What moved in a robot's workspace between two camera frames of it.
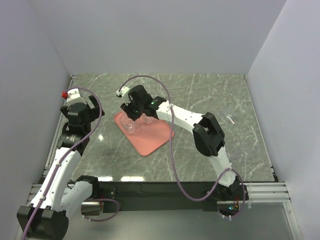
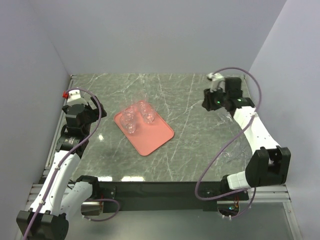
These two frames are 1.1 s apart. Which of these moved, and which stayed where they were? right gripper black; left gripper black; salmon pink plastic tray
Moved: right gripper black
Stayed: salmon pink plastic tray; left gripper black
